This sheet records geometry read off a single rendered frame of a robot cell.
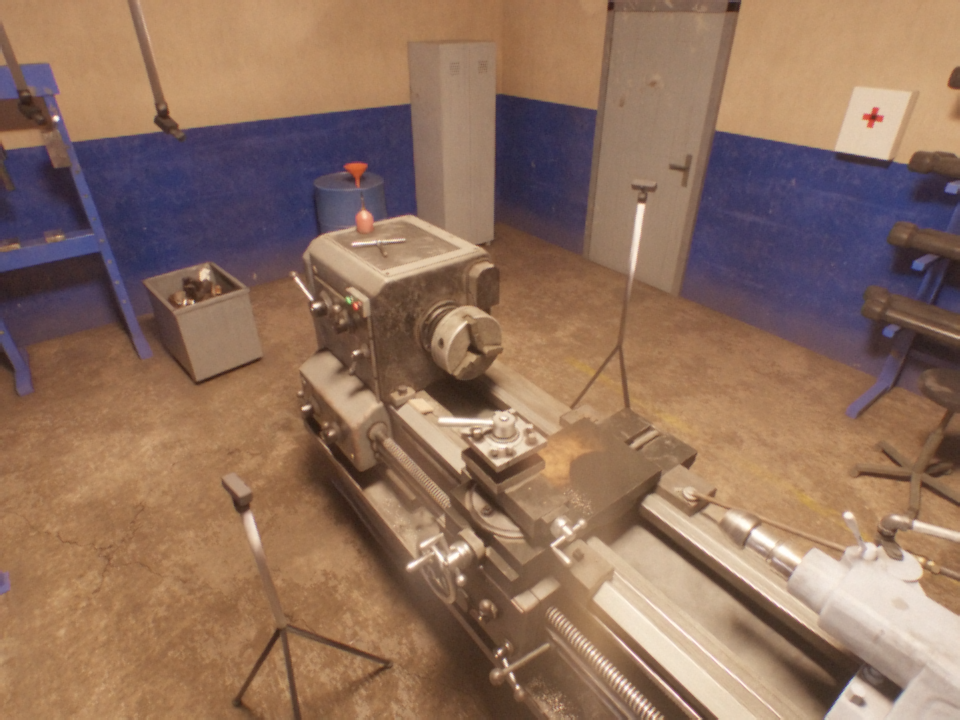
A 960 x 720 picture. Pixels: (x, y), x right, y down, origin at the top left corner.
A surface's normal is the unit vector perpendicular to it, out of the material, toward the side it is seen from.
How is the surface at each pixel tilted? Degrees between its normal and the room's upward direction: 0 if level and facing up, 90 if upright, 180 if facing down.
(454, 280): 90
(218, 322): 90
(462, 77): 90
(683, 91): 90
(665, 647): 36
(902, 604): 0
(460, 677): 0
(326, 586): 0
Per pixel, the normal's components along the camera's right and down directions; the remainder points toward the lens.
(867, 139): -0.79, 0.33
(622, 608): -0.47, -0.49
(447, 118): 0.61, 0.43
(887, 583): 0.00, -0.84
